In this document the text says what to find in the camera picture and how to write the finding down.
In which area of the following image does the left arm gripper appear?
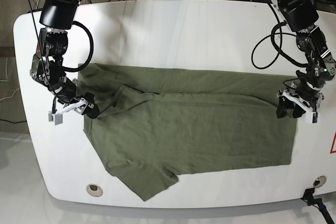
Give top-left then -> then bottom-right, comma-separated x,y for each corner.
276,77 -> 324,124

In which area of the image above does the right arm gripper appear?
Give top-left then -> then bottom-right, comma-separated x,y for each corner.
48,78 -> 100,125

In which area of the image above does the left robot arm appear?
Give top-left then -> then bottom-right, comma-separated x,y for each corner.
270,0 -> 335,123

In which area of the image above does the right table cable grommet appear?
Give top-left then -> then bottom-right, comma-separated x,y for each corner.
313,175 -> 327,188

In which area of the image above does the black clamp with cable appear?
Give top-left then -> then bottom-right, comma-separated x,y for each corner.
301,188 -> 334,224

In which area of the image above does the table cable grommet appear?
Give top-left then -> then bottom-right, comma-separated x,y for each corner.
313,175 -> 327,188
86,184 -> 103,197

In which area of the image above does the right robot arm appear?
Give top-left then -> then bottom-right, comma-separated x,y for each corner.
30,0 -> 99,125

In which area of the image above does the olive green T-shirt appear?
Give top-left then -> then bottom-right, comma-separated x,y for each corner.
78,63 -> 297,201

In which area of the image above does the left table cable grommet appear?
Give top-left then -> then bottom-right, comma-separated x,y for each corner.
86,184 -> 103,197

